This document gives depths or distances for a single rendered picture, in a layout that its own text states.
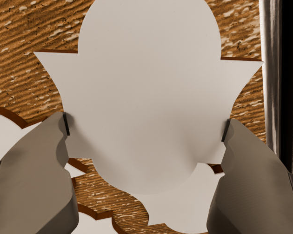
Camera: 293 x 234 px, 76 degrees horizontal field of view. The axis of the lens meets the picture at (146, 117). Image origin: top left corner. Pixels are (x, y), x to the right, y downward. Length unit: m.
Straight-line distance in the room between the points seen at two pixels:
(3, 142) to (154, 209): 0.18
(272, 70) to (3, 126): 0.25
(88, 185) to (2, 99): 0.13
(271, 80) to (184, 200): 0.16
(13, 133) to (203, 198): 0.21
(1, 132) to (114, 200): 0.15
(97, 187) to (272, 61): 0.23
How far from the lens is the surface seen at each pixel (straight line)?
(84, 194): 0.27
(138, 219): 0.30
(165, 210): 0.26
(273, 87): 0.21
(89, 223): 0.31
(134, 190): 0.16
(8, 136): 0.23
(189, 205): 0.25
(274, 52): 0.20
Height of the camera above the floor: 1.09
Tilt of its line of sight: 58 degrees down
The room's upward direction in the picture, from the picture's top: 175 degrees counter-clockwise
